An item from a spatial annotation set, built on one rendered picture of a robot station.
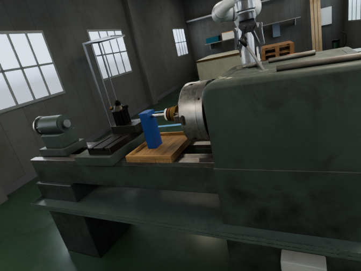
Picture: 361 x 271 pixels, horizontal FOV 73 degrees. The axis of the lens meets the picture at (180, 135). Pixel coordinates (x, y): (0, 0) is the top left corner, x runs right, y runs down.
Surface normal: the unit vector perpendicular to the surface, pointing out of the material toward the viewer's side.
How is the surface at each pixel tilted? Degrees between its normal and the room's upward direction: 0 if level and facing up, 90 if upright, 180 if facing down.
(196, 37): 90
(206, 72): 90
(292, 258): 0
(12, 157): 90
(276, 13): 90
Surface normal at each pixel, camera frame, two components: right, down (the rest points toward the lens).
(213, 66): -0.34, 0.38
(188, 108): -0.46, 0.01
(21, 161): 0.92, -0.07
